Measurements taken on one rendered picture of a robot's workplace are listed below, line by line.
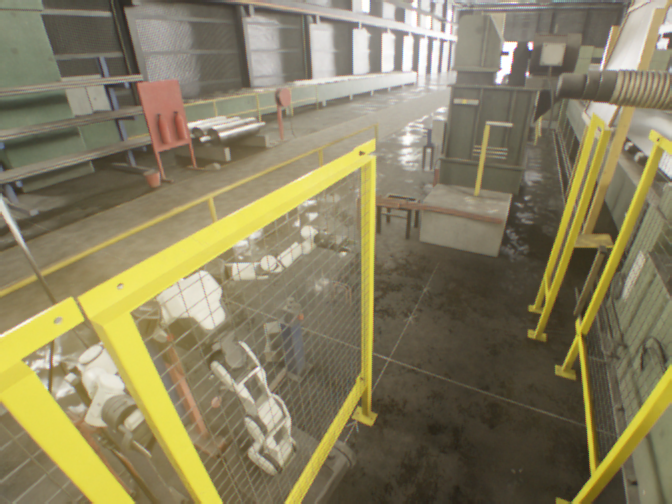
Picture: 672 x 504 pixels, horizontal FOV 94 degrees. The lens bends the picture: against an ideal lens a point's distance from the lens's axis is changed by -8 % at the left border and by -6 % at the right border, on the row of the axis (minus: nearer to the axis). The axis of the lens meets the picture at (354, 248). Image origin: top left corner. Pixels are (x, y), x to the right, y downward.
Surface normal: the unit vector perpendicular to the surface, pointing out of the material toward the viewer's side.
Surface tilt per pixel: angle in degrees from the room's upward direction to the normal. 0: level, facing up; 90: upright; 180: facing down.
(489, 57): 90
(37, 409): 90
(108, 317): 0
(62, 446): 90
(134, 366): 90
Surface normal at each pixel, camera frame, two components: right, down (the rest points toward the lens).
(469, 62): -0.44, 0.45
